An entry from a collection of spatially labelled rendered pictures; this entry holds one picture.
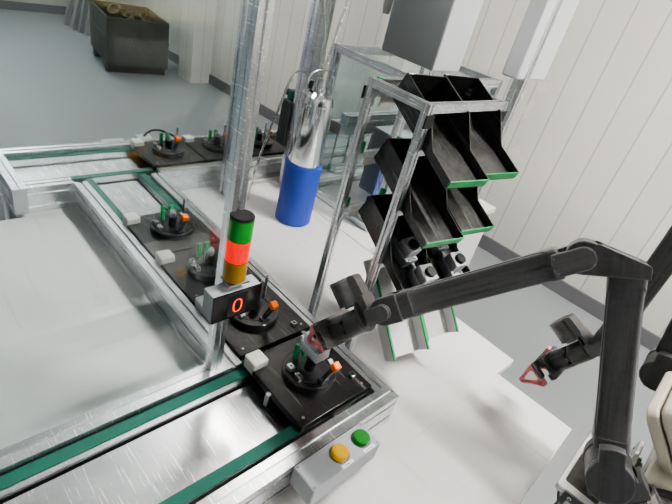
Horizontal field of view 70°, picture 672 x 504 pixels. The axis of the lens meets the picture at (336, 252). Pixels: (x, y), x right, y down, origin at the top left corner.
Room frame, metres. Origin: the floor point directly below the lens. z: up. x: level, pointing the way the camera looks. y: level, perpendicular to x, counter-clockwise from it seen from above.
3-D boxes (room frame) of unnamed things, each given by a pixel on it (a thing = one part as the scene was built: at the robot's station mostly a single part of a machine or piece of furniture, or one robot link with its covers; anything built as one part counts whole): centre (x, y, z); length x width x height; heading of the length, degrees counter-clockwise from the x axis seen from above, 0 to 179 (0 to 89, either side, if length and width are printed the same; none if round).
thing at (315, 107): (1.86, 0.23, 1.32); 0.14 x 0.14 x 0.38
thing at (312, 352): (0.90, -0.01, 1.08); 0.08 x 0.04 x 0.07; 51
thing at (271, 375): (0.89, -0.01, 0.96); 0.24 x 0.24 x 0.02; 51
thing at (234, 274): (0.82, 0.20, 1.29); 0.05 x 0.05 x 0.05
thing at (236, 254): (0.82, 0.20, 1.34); 0.05 x 0.05 x 0.05
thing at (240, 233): (0.82, 0.20, 1.39); 0.05 x 0.05 x 0.05
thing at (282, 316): (1.06, 0.18, 1.01); 0.24 x 0.24 x 0.13; 51
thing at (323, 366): (0.89, -0.01, 0.98); 0.14 x 0.14 x 0.02
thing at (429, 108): (1.25, -0.15, 1.26); 0.36 x 0.21 x 0.80; 141
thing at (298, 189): (1.86, 0.23, 1.00); 0.16 x 0.16 x 0.27
